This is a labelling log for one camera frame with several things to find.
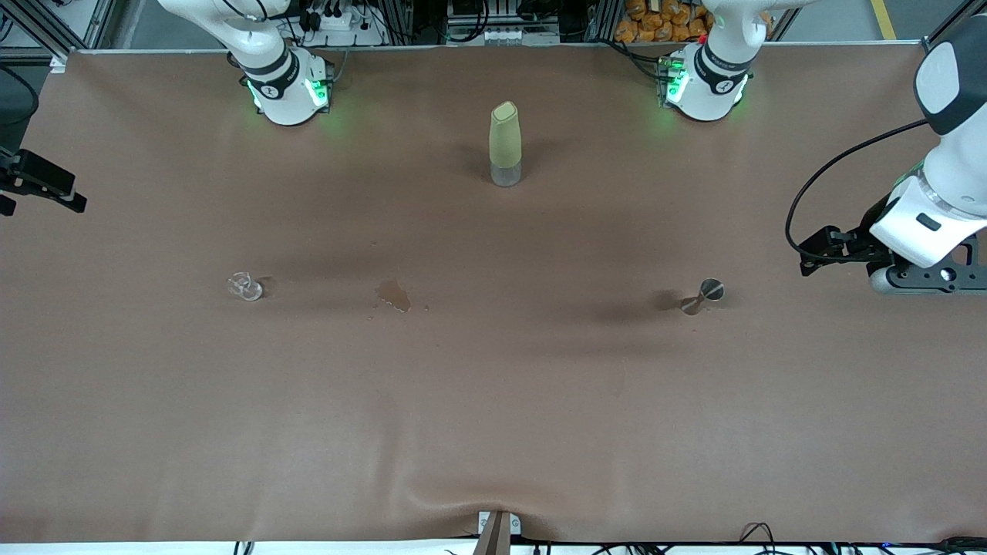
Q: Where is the brown table mat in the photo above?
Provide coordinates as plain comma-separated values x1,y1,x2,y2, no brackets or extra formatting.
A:
0,42,987,544

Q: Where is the white terminal strip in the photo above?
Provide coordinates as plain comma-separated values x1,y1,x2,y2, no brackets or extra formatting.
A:
484,27,561,45

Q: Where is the orange snack bag pile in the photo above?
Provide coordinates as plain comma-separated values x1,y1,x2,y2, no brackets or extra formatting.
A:
615,0,714,43

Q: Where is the brown liquid spill stain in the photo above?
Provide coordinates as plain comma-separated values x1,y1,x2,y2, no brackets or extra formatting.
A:
376,279,412,313

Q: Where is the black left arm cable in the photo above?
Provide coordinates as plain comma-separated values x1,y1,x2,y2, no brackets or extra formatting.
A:
785,118,930,259

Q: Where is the olive green bottle clear base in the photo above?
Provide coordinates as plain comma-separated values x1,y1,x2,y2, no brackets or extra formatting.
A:
488,101,523,188

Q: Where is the brown camera pole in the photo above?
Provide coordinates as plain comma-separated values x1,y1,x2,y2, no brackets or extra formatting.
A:
472,512,512,555

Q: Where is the aluminium frame rail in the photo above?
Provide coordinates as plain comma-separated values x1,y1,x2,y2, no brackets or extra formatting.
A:
0,0,116,62
921,0,987,55

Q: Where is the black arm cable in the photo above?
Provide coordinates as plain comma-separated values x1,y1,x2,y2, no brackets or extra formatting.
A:
785,118,930,259
222,0,268,24

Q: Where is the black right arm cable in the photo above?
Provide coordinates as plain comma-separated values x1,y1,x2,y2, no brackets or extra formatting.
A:
222,0,268,24

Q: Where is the black cable loop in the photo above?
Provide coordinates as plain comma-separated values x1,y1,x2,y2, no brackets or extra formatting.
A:
739,522,780,555

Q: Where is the metal clamp bracket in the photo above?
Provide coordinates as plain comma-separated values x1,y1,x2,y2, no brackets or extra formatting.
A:
477,510,522,537

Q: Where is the steel double jigger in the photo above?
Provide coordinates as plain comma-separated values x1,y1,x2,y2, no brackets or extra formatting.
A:
680,278,726,316

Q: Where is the white power strip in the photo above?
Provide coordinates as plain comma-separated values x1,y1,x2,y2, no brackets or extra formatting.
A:
297,0,386,47

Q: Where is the clear glass measuring cup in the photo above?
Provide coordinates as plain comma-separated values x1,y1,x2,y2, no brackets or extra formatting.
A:
227,271,264,302

